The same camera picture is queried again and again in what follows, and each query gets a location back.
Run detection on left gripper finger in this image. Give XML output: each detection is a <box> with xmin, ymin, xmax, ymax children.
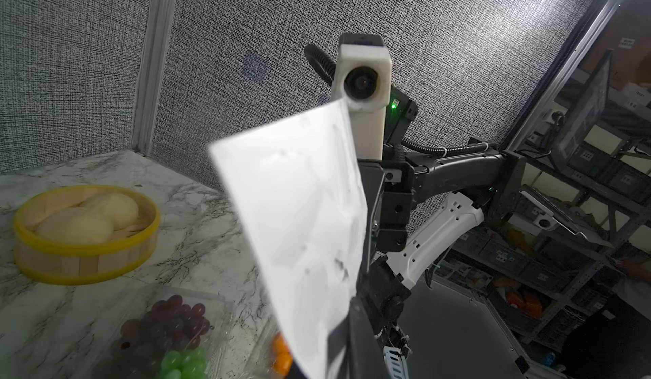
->
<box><xmin>325</xmin><ymin>297</ymin><xmax>389</xmax><ymax>379</ymax></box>

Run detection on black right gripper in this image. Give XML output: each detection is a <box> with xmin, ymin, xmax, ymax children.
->
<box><xmin>358</xmin><ymin>159</ymin><xmax>415</xmax><ymax>276</ymax></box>

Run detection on white sticker sheet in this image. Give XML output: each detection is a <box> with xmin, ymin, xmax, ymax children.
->
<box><xmin>208</xmin><ymin>101</ymin><xmax>367</xmax><ymax>378</ymax></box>

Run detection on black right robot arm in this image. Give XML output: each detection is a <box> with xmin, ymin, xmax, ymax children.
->
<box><xmin>304</xmin><ymin>33</ymin><xmax>527</xmax><ymax>300</ymax></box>

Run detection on clear box orange kumquats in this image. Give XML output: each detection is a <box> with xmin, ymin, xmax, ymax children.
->
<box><xmin>247</xmin><ymin>326</ymin><xmax>293</xmax><ymax>379</ymax></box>

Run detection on clear box mixed grapes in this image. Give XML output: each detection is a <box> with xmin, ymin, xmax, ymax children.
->
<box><xmin>78</xmin><ymin>284</ymin><xmax>234</xmax><ymax>378</ymax></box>

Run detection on storage shelf with bins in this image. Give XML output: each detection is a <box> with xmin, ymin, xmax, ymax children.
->
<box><xmin>442</xmin><ymin>46</ymin><xmax>650</xmax><ymax>352</ymax></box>

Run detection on right steamed bun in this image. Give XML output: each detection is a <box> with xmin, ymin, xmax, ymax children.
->
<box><xmin>81</xmin><ymin>192</ymin><xmax>139</xmax><ymax>231</ymax></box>

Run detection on steamed bun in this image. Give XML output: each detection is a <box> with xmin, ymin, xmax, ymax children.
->
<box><xmin>36</xmin><ymin>207</ymin><xmax>114</xmax><ymax>245</ymax></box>
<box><xmin>81</xmin><ymin>192</ymin><xmax>139</xmax><ymax>231</ymax></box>

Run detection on yellow bamboo steamer basket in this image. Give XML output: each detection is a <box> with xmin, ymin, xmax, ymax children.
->
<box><xmin>13</xmin><ymin>185</ymin><xmax>161</xmax><ymax>286</ymax></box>

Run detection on left steamed bun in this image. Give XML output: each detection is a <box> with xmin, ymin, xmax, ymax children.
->
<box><xmin>36</xmin><ymin>207</ymin><xmax>114</xmax><ymax>245</ymax></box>

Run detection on grey perforated cable tray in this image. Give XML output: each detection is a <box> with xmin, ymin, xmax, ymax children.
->
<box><xmin>383</xmin><ymin>346</ymin><xmax>410</xmax><ymax>379</ymax></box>

